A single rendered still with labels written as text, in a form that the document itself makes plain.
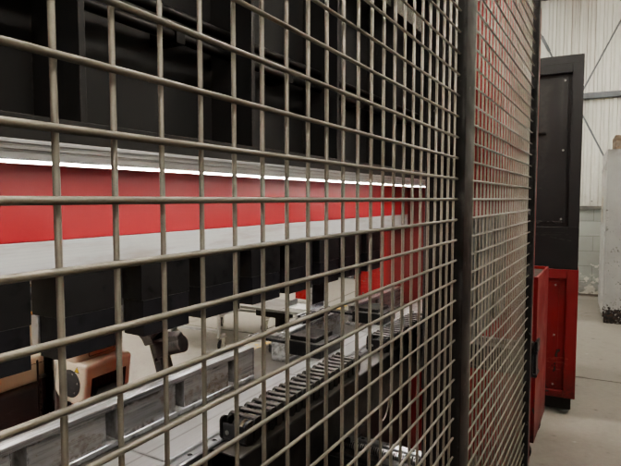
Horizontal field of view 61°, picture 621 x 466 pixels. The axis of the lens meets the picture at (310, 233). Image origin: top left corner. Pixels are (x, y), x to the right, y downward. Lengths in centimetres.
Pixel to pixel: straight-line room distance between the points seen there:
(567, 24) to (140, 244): 810
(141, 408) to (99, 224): 43
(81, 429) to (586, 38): 831
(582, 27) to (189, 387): 809
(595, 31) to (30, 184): 829
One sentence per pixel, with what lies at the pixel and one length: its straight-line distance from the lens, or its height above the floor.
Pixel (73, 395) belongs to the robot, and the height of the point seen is 68.
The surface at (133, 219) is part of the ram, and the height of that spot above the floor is 136.
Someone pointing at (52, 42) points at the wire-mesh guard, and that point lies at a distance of 21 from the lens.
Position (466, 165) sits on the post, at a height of 144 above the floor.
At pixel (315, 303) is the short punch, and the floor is 102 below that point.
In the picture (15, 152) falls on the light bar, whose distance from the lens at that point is 80.
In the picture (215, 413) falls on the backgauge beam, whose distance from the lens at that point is 109.
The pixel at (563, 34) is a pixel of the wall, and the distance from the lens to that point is 881.
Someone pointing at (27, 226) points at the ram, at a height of 135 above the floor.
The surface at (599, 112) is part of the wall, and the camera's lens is 859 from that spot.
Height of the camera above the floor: 140
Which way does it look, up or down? 4 degrees down
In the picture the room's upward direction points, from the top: straight up
